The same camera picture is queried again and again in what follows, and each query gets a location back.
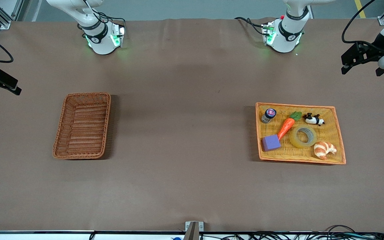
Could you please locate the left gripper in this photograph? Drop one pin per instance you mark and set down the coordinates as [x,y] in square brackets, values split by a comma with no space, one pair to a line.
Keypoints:
[376,50]

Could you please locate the yellowish packing tape roll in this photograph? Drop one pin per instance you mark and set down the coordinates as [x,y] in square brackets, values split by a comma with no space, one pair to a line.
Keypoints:
[293,140]

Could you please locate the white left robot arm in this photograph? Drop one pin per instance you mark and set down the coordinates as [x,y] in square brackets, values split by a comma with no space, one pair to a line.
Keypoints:
[287,33]

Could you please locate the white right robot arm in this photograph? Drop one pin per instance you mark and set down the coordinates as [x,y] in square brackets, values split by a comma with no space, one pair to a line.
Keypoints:
[100,40]

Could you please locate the orange flat woven basket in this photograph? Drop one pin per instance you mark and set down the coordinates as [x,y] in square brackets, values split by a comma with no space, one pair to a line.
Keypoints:
[328,133]

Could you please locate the brown deep wicker basket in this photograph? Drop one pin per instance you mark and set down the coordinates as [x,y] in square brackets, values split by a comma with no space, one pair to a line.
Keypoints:
[82,126]

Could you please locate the black white panda toy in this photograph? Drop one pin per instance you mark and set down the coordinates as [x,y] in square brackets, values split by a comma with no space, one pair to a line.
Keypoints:
[312,119]

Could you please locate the toy croissant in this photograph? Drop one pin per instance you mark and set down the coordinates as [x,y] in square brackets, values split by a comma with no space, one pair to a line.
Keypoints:
[322,150]

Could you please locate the orange toy carrot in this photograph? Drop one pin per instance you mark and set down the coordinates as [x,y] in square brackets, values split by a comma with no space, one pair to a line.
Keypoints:
[287,125]

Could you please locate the small dark-lidded jar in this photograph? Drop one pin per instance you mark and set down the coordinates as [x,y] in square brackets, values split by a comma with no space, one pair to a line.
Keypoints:
[268,115]

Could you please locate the purple foam cube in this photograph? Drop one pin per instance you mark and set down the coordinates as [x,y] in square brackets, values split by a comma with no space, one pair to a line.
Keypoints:
[271,143]

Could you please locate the matte table cover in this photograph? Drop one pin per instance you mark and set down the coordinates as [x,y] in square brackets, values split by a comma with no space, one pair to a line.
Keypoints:
[178,183]

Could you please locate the metal edge bracket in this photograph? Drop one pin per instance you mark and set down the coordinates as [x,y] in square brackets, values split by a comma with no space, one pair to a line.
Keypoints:
[194,230]

